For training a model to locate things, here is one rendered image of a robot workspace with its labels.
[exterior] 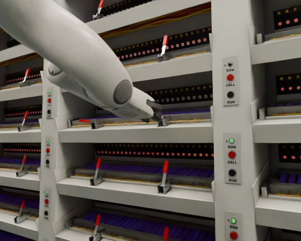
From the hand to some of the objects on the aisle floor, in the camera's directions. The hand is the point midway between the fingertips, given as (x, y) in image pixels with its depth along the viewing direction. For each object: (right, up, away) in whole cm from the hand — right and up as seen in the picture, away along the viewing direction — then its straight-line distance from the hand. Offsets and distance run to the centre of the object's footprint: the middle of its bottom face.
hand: (150, 115), depth 76 cm
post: (-33, -98, +32) cm, 108 cm away
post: (+25, -95, -6) cm, 98 cm away
